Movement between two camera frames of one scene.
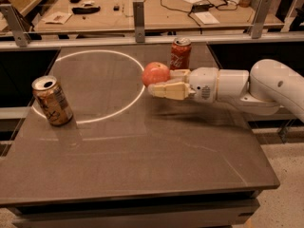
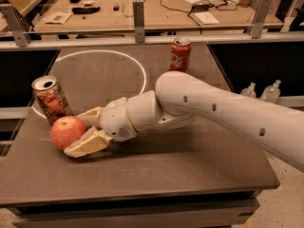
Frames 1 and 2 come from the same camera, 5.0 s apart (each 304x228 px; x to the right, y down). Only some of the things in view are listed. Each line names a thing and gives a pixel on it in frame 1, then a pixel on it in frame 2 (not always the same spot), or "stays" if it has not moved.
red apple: [155, 72] -> [66, 130]
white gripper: [205, 84] -> [115, 119]
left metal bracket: [20, 28] stays
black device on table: [85, 10] stays
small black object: [116, 8] stays
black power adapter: [201, 7] stays
